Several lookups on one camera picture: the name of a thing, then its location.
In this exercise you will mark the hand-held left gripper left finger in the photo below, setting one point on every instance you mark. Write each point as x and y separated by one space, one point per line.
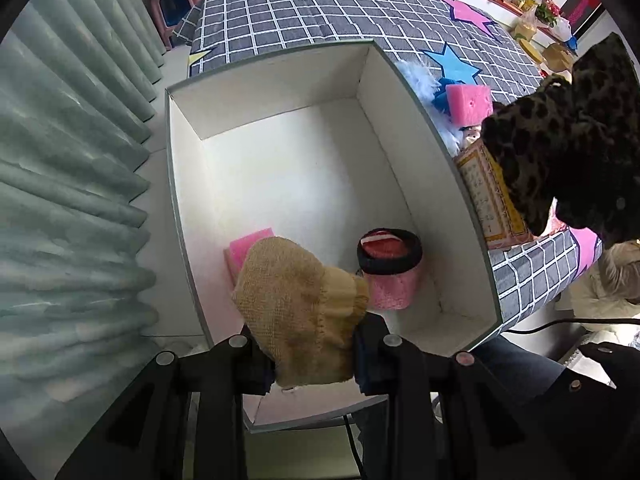
257 377

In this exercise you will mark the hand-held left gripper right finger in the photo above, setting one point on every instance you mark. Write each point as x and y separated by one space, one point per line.
367 365

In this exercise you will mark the tan knit glove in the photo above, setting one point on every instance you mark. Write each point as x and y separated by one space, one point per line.
295 310

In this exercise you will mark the leopard print cloth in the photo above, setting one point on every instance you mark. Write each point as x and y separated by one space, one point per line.
550 135

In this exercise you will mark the pink sponge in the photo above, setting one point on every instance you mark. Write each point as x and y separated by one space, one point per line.
242 250
467 102

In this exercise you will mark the blue crinkled cloth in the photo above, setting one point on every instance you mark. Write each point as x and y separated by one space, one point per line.
440 102

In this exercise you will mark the white cardboard box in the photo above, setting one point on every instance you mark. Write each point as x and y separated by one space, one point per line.
300 160

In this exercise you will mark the light blue fluffy cloth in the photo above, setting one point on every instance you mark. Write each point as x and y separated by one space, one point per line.
420 82

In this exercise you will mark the cream fluffy coat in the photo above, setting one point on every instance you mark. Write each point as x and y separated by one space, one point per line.
610 285

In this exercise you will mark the pink cloth roll black band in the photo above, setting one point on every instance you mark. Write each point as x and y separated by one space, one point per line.
392 290

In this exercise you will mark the printed flat packet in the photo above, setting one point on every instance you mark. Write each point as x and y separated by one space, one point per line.
487 200

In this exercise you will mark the person's jeans leg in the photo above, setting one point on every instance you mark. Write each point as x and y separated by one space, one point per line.
520 365

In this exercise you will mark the yellow round box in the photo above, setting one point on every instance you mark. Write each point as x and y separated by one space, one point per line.
531 51

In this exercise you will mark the white plastic bag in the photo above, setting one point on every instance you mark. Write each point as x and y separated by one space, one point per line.
561 29

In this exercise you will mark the black object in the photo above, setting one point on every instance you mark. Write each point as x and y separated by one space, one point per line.
610 425

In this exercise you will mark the red artificial flowers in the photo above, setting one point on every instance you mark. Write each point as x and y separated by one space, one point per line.
546 11

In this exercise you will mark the pale green curtain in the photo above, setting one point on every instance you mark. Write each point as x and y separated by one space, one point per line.
65 160

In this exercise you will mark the grey checked star blanket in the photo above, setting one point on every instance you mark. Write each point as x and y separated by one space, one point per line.
325 10

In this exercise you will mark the pink plastic stool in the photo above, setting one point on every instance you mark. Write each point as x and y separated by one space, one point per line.
172 34

